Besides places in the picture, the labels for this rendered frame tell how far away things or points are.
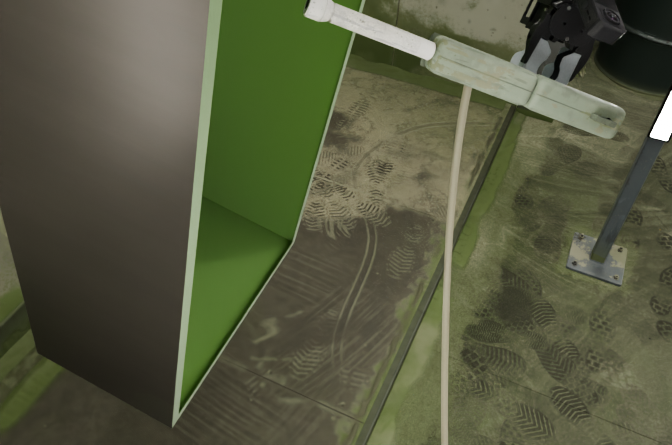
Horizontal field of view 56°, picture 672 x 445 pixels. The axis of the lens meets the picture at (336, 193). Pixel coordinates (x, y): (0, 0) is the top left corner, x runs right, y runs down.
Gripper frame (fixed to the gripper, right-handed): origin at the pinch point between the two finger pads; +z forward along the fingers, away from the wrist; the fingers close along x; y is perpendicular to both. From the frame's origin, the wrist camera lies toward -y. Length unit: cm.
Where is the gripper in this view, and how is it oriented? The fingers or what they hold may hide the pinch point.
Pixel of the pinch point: (533, 96)
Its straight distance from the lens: 96.3
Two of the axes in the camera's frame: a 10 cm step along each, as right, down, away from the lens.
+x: -9.1, -2.6, -3.2
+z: -3.7, 8.6, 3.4
